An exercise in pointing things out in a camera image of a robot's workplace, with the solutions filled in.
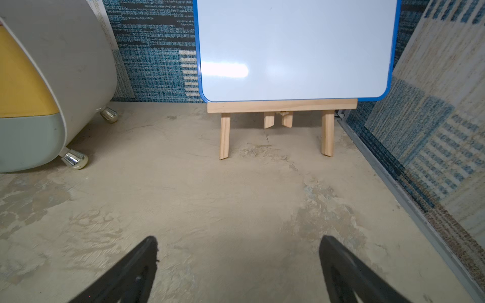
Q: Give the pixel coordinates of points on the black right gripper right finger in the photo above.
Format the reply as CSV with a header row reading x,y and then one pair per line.
x,y
348,279

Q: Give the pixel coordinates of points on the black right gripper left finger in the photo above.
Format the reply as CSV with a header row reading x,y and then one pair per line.
x,y
129,280

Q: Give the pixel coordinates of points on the white round drawer cabinet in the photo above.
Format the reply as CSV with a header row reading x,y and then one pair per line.
x,y
57,73

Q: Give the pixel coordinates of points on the blue framed whiteboard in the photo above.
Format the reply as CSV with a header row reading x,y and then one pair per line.
x,y
250,51

